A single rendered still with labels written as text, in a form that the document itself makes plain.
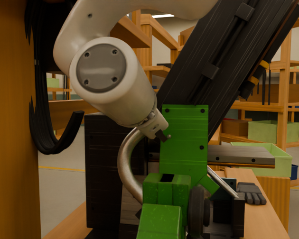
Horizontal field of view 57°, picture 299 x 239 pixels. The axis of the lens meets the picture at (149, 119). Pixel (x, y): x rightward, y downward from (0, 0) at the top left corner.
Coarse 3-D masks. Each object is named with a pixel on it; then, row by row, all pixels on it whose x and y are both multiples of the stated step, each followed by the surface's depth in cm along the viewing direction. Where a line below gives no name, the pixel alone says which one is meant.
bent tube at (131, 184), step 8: (136, 128) 62; (128, 136) 62; (136, 136) 61; (144, 136) 62; (128, 144) 61; (136, 144) 63; (120, 152) 62; (128, 152) 62; (120, 160) 61; (128, 160) 61; (120, 168) 61; (128, 168) 61; (120, 176) 61; (128, 176) 60; (128, 184) 60; (136, 184) 60; (136, 192) 59
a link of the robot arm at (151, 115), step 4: (156, 100) 45; (156, 104) 45; (152, 108) 43; (152, 112) 44; (148, 116) 44; (152, 116) 44; (120, 124) 45; (132, 124) 43; (136, 124) 45; (140, 124) 45
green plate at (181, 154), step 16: (176, 112) 68; (192, 112) 68; (176, 128) 68; (192, 128) 67; (160, 144) 68; (176, 144) 67; (192, 144) 66; (160, 160) 67; (176, 160) 66; (192, 160) 66; (192, 176) 65
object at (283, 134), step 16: (288, 48) 291; (272, 64) 301; (288, 64) 293; (288, 80) 295; (256, 96) 338; (272, 96) 319; (288, 96) 297; (240, 112) 413; (224, 128) 394; (240, 128) 367; (256, 128) 334; (272, 128) 314; (288, 128) 319; (288, 144) 310
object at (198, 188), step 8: (192, 192) 41; (200, 192) 41; (192, 200) 40; (200, 200) 40; (208, 200) 42; (192, 208) 39; (200, 208) 39; (208, 208) 41; (192, 216) 39; (200, 216) 39; (208, 216) 40; (192, 224) 39; (200, 224) 39; (208, 224) 41; (192, 232) 39; (200, 232) 40
